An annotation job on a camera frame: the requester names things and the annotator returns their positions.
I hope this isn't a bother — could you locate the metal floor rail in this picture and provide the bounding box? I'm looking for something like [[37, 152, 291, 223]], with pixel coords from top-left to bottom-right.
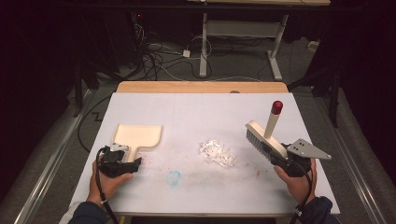
[[13, 89, 95, 224], [312, 92, 388, 224]]

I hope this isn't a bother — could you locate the cream dustpan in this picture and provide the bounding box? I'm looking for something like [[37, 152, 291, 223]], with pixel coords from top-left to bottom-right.
[[111, 123, 163, 163]]

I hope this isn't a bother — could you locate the person's right hand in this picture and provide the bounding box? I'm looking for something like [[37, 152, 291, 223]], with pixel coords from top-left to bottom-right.
[[274, 158, 317, 205]]

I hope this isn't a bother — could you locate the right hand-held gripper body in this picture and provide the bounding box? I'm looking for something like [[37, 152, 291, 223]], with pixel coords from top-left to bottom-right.
[[274, 138, 332, 178]]

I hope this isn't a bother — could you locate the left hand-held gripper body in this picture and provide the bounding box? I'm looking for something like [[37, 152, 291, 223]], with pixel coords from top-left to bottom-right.
[[98, 143, 140, 179]]

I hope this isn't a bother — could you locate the pile of white paper scraps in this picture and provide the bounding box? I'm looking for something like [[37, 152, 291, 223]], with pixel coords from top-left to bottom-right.
[[199, 139, 237, 168]]

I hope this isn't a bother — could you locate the tangle of floor cables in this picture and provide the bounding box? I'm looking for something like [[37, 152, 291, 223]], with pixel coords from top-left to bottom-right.
[[130, 22, 214, 82]]

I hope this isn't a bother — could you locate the hand-held gripper cable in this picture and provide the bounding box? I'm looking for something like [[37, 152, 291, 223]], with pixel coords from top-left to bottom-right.
[[289, 158, 314, 224], [94, 147, 120, 224]]

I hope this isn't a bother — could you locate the white desk frame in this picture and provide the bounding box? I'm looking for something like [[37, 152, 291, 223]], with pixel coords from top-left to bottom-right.
[[186, 0, 332, 82]]

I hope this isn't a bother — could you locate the cream brush with red tip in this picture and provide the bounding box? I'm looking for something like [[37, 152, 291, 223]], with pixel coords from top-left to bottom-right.
[[245, 100, 290, 161]]

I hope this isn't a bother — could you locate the person's left hand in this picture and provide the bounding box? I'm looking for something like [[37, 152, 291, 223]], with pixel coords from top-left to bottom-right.
[[87, 155, 134, 204]]

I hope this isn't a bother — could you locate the black metal stand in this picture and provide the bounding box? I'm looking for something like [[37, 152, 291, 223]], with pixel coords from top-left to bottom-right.
[[72, 60, 86, 119], [288, 66, 341, 129]]

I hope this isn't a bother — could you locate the white table mat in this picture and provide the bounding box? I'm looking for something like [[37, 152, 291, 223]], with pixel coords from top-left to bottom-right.
[[69, 91, 341, 217]]

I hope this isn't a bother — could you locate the wooden table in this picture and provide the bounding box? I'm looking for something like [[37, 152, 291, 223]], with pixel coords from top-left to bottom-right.
[[115, 80, 290, 94]]

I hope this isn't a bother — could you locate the right hand-held gripper cable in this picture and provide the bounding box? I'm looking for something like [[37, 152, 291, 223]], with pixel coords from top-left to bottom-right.
[[289, 158, 314, 224]]

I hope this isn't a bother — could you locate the left hand-held gripper cable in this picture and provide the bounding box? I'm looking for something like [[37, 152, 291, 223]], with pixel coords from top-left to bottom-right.
[[94, 147, 120, 224]]

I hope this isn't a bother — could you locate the black floor cable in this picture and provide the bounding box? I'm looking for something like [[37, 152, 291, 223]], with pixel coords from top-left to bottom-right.
[[77, 95, 112, 153]]

